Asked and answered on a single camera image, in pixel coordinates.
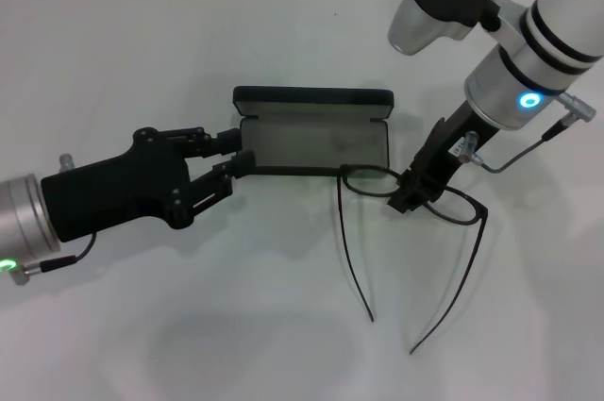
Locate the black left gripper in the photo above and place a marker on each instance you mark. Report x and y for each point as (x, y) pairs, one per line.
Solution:
(118, 193)

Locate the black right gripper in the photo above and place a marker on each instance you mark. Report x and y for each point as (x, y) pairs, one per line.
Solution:
(448, 151)

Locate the black glasses case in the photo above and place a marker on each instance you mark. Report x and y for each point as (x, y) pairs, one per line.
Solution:
(307, 141)

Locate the black thin-frame glasses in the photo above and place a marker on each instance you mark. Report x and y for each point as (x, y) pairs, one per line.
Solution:
(342, 174)

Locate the white numbered sticker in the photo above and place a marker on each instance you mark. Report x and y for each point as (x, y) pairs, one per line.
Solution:
(458, 146)

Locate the silver right wrist connector stub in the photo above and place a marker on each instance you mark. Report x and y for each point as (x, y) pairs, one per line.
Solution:
(469, 144)

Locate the silver wrist connector stub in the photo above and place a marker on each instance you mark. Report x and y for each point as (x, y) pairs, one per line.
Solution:
(67, 162)
(469, 144)

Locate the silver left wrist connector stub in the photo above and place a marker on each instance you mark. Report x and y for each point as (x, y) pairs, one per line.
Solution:
(67, 162)

